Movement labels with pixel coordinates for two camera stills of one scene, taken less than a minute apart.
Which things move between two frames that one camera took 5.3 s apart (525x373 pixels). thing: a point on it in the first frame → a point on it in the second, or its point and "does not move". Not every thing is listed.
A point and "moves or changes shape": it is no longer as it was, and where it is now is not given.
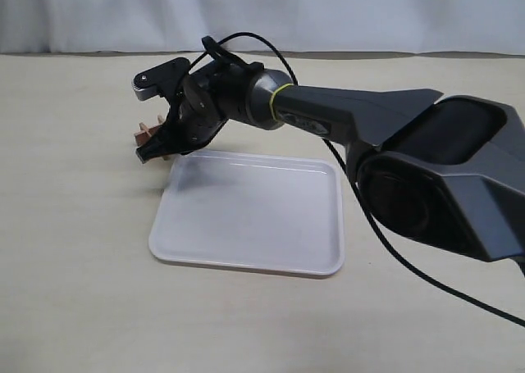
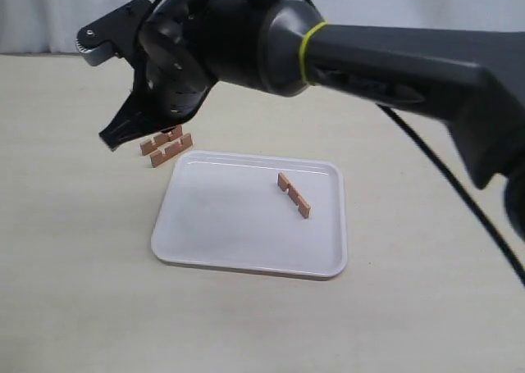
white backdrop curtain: [400, 17] does not move
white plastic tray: [267, 211] does not move
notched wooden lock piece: [145, 133] moves or changes shape
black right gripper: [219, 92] → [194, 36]
